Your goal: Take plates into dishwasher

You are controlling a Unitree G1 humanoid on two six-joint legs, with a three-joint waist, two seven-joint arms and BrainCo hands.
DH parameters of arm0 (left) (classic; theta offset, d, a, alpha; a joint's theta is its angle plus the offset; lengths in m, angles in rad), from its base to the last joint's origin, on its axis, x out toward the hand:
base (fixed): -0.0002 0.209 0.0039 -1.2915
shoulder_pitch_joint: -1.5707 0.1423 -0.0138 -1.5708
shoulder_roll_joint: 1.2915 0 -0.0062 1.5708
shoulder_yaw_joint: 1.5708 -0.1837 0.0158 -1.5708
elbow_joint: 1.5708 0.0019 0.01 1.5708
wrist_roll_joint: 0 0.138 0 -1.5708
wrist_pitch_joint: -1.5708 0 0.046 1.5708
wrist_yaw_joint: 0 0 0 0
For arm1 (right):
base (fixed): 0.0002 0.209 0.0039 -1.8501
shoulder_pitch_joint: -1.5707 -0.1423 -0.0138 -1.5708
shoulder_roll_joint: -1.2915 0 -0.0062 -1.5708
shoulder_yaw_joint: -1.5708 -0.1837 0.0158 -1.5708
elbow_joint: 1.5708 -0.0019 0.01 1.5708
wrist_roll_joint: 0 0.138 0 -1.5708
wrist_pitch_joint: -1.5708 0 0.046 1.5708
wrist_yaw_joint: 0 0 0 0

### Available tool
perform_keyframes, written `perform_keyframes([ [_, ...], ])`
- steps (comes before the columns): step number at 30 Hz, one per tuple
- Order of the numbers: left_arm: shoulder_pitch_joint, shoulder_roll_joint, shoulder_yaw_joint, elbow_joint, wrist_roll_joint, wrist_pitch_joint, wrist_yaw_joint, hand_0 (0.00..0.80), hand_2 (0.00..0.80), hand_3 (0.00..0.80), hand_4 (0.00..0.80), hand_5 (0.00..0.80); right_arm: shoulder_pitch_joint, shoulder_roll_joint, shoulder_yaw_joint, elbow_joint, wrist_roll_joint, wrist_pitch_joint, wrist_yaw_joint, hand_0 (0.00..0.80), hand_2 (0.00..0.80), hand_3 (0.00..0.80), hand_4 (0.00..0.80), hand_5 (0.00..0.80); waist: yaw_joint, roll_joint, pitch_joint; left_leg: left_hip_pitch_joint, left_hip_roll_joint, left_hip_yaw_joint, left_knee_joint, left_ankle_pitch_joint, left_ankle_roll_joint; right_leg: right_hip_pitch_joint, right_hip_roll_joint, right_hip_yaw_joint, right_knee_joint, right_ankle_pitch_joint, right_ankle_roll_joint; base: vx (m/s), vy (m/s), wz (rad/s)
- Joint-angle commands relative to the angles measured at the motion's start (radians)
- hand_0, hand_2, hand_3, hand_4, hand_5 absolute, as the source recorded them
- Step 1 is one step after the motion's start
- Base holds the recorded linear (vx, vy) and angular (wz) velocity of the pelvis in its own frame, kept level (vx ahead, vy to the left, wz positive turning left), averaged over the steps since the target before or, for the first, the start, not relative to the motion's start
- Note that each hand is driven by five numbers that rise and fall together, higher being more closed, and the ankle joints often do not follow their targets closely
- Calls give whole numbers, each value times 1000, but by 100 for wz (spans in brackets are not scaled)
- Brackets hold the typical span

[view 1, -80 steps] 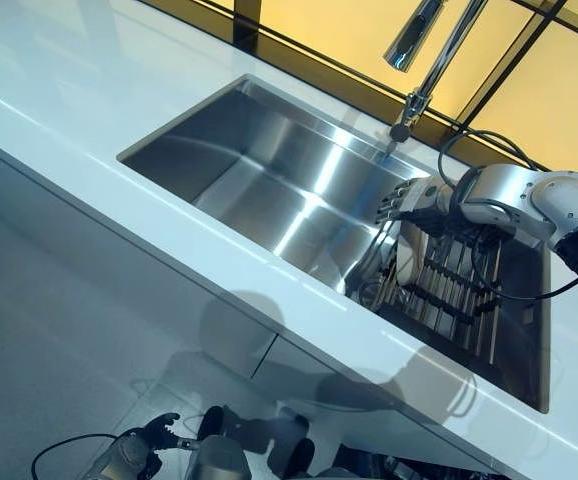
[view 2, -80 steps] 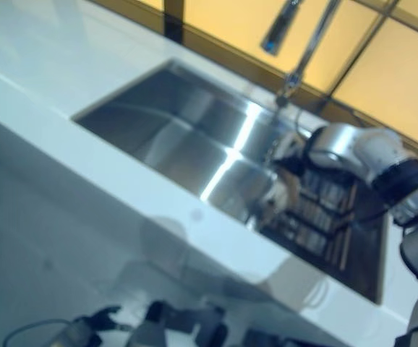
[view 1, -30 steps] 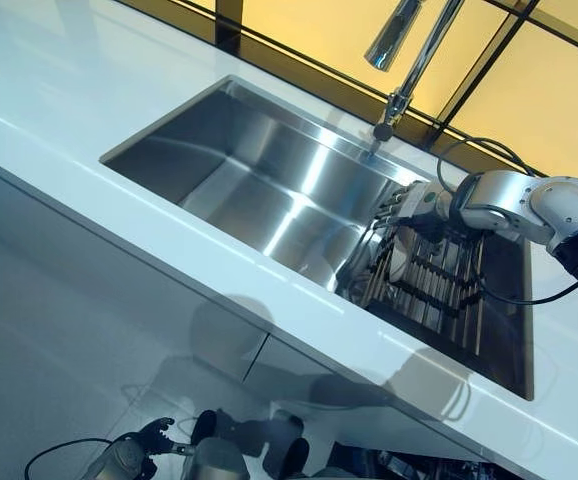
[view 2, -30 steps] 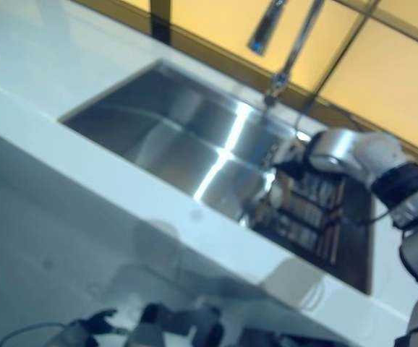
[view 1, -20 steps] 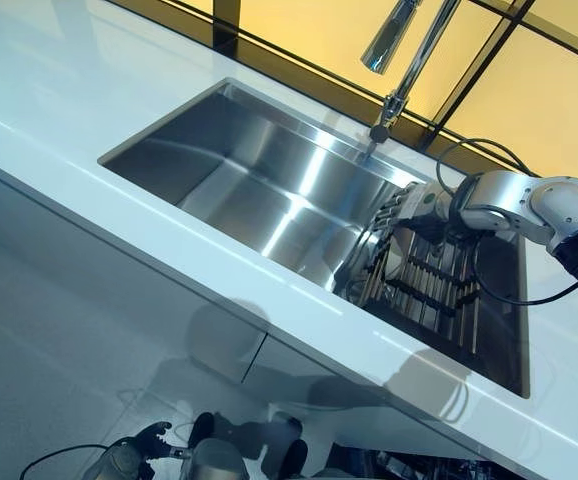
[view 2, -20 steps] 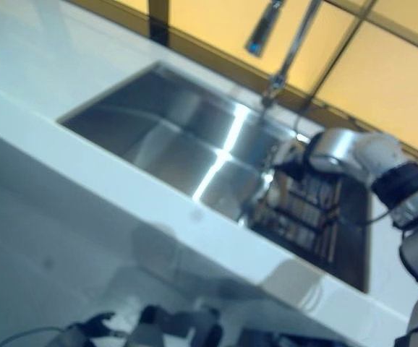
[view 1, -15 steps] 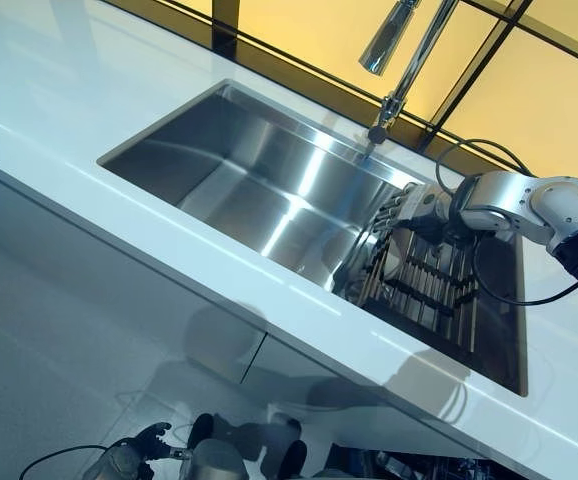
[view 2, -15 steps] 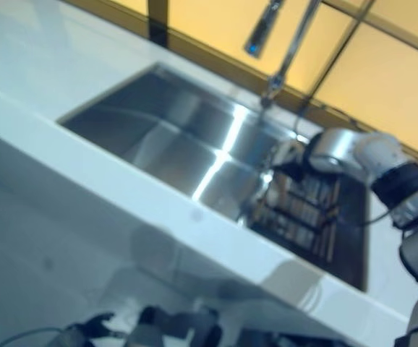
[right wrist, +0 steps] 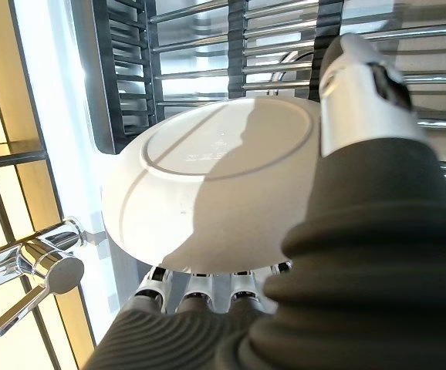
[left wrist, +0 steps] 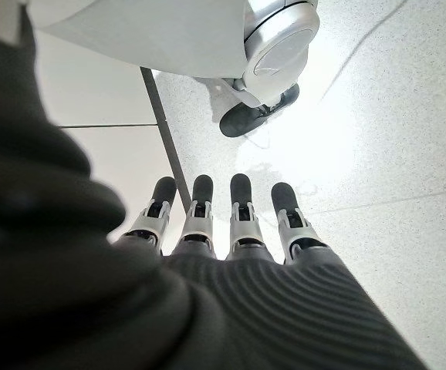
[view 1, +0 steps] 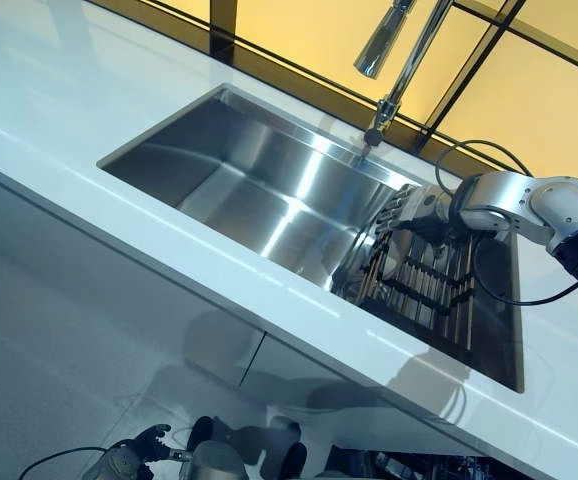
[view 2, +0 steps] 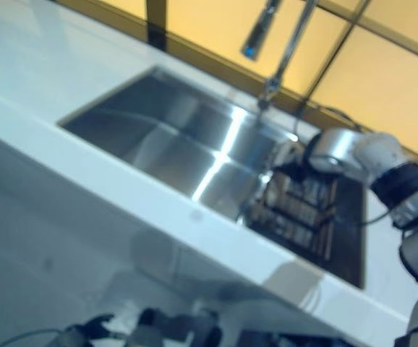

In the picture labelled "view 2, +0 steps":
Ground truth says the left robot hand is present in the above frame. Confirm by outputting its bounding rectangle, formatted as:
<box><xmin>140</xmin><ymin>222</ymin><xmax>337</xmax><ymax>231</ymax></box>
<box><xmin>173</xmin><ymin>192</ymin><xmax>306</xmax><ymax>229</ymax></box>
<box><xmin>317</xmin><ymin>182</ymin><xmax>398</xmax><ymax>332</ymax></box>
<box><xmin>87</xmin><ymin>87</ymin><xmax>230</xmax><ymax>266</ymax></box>
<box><xmin>80</xmin><ymin>312</ymin><xmax>116</xmax><ymax>340</ymax></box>

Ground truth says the robot right leg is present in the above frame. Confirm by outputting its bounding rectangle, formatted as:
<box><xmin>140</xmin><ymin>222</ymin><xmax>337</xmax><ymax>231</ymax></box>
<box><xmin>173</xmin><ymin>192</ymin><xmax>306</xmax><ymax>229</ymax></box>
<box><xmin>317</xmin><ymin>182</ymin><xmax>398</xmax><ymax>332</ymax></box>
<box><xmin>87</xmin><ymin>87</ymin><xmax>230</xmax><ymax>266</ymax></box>
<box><xmin>200</xmin><ymin>313</ymin><xmax>226</xmax><ymax>347</ymax></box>

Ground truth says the stainless steel kitchen sink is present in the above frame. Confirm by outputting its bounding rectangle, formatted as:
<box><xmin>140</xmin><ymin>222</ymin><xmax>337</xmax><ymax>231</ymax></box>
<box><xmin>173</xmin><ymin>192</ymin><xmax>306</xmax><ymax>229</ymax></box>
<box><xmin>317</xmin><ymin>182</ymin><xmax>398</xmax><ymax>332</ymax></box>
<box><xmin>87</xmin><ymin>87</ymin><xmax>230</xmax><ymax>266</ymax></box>
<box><xmin>56</xmin><ymin>64</ymin><xmax>370</xmax><ymax>291</ymax></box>

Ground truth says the chrome pull-down kitchen faucet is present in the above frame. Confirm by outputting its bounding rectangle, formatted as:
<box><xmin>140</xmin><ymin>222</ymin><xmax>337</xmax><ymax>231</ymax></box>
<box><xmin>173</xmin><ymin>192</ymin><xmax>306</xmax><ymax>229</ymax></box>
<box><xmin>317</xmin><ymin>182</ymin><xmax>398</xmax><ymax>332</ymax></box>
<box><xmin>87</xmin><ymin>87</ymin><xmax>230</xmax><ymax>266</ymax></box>
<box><xmin>239</xmin><ymin>0</ymin><xmax>319</xmax><ymax>110</ymax></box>

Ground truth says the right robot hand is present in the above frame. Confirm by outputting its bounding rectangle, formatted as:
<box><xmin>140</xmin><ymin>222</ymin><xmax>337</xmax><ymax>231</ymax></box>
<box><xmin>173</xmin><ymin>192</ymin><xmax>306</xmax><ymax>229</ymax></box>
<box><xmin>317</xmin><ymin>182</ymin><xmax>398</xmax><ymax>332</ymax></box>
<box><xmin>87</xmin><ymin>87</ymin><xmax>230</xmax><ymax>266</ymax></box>
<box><xmin>269</xmin><ymin>140</ymin><xmax>310</xmax><ymax>171</ymax></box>

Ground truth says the robot leg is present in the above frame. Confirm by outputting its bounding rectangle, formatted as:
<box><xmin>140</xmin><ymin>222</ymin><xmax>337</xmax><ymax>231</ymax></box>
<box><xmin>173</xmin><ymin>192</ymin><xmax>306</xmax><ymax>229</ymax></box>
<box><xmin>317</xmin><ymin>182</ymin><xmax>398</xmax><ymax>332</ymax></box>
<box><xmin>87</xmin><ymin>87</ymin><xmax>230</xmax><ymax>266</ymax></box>
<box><xmin>200</xmin><ymin>313</ymin><xmax>226</xmax><ymax>347</ymax></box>
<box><xmin>128</xmin><ymin>306</ymin><xmax>169</xmax><ymax>347</ymax></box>

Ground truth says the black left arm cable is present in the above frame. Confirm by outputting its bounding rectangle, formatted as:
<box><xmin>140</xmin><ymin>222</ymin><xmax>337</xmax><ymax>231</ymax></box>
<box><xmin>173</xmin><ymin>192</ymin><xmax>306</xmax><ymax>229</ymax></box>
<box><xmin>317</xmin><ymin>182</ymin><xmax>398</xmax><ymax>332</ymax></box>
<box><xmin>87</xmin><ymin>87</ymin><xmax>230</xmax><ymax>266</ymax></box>
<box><xmin>0</xmin><ymin>326</ymin><xmax>67</xmax><ymax>347</ymax></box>

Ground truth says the robot left leg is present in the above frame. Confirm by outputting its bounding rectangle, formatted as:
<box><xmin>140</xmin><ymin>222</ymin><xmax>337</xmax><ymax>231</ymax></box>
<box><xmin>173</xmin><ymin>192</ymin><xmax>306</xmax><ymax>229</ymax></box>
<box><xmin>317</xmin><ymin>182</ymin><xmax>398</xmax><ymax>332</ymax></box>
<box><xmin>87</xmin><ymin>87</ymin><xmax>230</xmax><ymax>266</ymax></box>
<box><xmin>128</xmin><ymin>306</ymin><xmax>169</xmax><ymax>347</ymax></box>

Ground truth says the white glossy cabinet door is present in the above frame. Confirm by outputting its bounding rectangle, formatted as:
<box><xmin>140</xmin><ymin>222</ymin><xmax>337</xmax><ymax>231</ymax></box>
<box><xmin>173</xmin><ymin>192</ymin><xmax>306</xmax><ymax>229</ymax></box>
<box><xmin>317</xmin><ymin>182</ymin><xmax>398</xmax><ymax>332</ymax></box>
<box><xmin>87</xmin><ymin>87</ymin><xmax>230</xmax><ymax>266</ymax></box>
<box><xmin>0</xmin><ymin>124</ymin><xmax>181</xmax><ymax>347</ymax></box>
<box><xmin>174</xmin><ymin>245</ymin><xmax>278</xmax><ymax>326</ymax></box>

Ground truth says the black sink dish rack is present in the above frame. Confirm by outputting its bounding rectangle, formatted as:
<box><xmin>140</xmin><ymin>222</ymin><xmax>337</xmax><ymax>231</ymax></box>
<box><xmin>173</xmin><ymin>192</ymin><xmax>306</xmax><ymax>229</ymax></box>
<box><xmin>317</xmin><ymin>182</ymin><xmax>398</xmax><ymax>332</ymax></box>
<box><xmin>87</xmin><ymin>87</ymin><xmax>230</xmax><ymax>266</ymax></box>
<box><xmin>244</xmin><ymin>163</ymin><xmax>341</xmax><ymax>262</ymax></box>

